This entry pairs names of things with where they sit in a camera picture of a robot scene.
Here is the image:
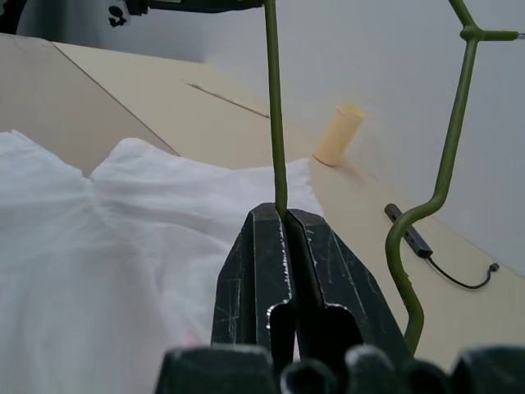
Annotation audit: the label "black USB hub with cable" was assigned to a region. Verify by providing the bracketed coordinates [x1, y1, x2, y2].
[384, 203, 500, 291]

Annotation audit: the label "cream plastic cup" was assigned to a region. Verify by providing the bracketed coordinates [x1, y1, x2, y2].
[312, 103, 369, 167]

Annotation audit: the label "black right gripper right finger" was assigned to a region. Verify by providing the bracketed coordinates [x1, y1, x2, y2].
[284, 208, 413, 366]

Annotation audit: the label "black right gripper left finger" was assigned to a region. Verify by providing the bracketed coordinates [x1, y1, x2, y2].
[210, 202, 297, 366]

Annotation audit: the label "green wire hanger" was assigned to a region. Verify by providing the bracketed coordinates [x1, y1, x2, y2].
[262, 0, 520, 356]

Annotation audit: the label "white shorts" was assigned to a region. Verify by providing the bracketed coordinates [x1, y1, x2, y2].
[0, 130, 326, 394]

